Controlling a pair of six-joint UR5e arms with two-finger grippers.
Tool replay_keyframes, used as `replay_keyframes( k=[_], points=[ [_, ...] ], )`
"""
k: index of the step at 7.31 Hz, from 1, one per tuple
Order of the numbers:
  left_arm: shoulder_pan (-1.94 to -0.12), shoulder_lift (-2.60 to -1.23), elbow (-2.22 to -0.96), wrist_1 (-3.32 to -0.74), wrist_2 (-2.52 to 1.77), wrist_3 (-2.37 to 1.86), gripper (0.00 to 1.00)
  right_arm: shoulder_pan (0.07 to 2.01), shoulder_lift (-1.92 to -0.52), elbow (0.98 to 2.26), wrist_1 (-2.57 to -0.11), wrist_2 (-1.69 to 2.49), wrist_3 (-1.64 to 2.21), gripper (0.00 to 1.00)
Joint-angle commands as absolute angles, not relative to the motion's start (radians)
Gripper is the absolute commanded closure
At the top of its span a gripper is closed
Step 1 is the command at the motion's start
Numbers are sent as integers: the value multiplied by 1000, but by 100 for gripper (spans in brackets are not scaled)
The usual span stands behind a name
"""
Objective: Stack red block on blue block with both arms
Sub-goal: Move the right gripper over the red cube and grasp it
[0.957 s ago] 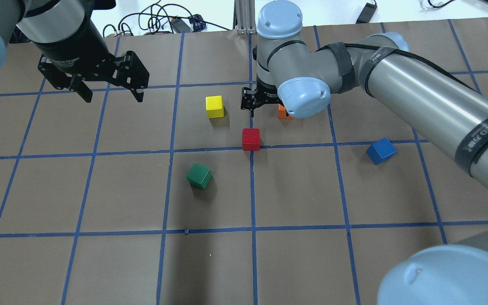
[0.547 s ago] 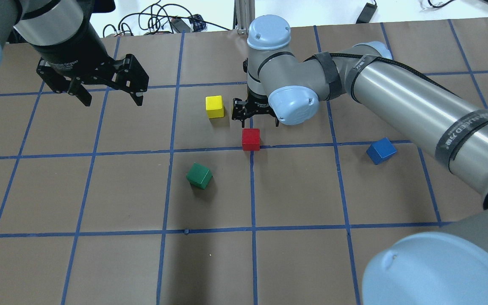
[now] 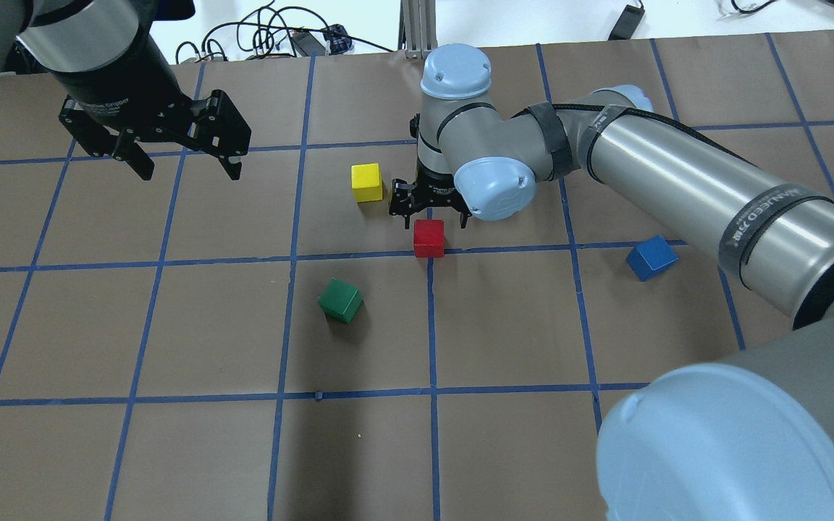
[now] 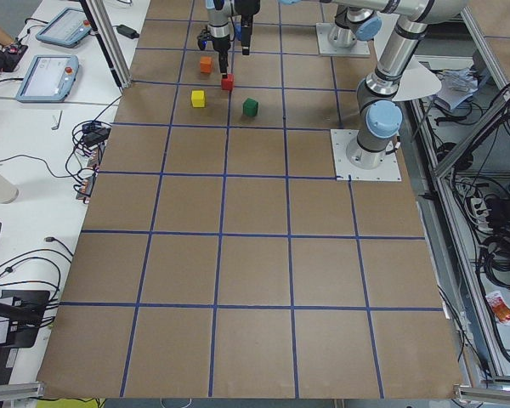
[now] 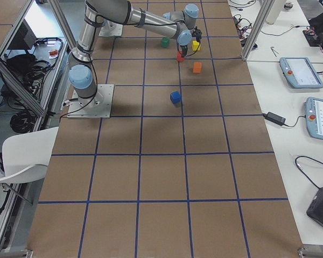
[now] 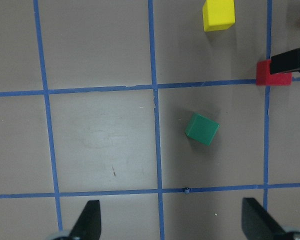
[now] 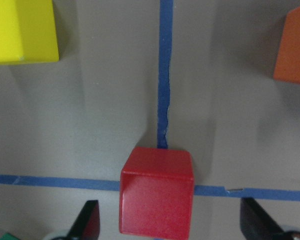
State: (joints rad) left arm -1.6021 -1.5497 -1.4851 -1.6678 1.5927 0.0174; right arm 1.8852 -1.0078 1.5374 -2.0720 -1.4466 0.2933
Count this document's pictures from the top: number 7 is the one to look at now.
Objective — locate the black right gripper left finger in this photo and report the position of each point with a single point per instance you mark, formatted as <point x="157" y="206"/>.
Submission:
<point x="87" y="224"/>

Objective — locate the red wooden cube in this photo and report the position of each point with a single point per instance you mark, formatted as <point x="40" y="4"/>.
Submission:
<point x="156" y="193"/>

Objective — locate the green wooden cube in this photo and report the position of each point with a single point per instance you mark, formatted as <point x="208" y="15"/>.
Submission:
<point x="8" y="236"/>

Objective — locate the yellow wooden cube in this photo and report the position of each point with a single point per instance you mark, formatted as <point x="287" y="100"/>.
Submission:
<point x="27" y="32"/>

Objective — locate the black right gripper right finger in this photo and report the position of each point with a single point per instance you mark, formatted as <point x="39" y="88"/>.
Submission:
<point x="256" y="223"/>

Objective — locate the orange wooden cube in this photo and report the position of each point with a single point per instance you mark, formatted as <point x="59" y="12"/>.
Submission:
<point x="287" y="66"/>

